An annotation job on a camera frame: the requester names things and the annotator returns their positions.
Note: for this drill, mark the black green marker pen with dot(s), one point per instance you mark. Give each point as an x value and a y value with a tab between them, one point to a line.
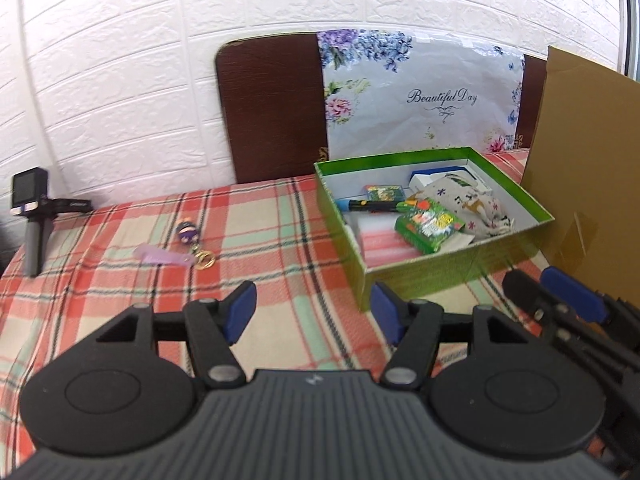
367	205

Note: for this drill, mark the green cardboard storage box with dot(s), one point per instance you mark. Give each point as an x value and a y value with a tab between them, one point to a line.
346	178

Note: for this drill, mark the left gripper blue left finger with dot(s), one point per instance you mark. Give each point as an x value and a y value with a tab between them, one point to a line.
212	328

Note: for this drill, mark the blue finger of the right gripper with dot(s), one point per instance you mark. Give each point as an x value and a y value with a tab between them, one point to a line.
587	304

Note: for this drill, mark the dark brown headboard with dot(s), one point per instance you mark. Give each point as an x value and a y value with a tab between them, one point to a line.
270	90

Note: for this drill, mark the green card game box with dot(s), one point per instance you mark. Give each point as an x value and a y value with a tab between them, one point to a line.
431	228

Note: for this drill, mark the brown cardboard panel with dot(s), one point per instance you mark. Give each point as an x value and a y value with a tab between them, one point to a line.
583	166

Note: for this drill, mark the white blue device box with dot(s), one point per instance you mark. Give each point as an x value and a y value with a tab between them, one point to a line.
463	175

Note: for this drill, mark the purple doll keychain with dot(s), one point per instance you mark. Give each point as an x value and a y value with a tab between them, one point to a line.
186	252

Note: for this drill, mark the black camera on tripod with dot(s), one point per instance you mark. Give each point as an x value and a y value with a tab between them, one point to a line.
30	200

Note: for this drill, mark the floral drawstring fabric pouch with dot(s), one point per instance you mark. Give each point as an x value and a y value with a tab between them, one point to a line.
483	213

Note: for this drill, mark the red plaid bed blanket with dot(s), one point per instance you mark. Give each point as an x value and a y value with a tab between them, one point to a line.
270	232

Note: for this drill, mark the blue red card box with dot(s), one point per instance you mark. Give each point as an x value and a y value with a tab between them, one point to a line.
385	193

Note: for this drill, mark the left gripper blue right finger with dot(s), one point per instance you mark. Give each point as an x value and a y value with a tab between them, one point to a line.
412	328

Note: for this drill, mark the pink zip bag pack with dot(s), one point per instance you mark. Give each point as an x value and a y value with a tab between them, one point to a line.
377	239

